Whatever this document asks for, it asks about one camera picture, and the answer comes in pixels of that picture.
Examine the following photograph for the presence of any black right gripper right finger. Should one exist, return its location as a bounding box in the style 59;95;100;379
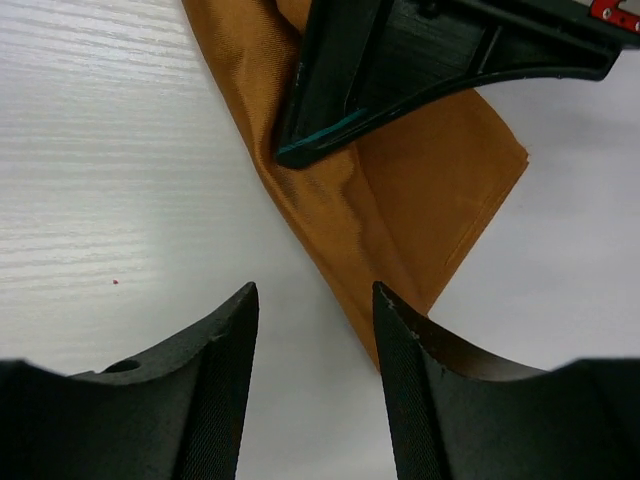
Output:
372;282;639;479

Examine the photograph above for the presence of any orange cloth napkin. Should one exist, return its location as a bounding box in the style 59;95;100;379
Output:
184;0;528;357

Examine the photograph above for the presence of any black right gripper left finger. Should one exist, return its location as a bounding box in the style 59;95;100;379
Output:
1;283;259;479

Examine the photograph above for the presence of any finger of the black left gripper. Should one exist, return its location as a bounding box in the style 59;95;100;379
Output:
275;0;639;169

